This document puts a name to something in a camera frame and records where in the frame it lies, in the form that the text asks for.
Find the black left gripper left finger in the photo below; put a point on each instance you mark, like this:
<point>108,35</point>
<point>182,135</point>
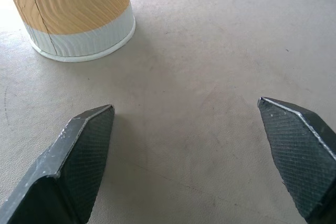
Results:
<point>76,161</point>

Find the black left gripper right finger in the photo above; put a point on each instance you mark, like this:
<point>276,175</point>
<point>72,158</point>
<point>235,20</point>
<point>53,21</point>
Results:
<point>299,150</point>

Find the wood-print paper cup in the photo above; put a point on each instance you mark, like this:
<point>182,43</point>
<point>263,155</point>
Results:
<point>76,11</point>

